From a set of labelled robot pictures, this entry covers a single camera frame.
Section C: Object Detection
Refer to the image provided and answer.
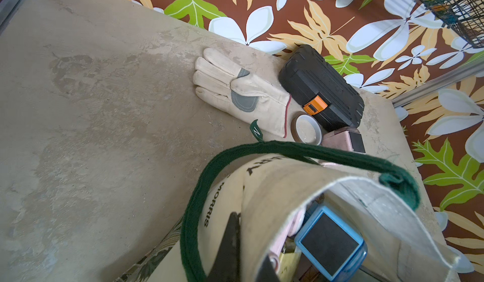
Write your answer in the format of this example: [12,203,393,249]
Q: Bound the black hard case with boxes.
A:
[278,45,364,132]

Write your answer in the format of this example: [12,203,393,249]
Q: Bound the cream work glove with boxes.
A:
[193,48,291,138]

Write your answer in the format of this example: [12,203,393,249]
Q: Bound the black wire basket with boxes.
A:
[418,0,483,48]

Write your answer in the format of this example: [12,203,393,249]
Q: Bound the cream tote bag green handles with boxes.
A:
[113,140,460,282]

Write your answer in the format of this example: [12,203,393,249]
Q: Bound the brown tape roll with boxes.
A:
[291,113,323,145]

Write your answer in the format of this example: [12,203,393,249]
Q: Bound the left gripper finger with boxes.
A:
[206,212,241,282]

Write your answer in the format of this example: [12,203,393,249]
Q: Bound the blue pencil sharpener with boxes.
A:
[295,205,368,281]

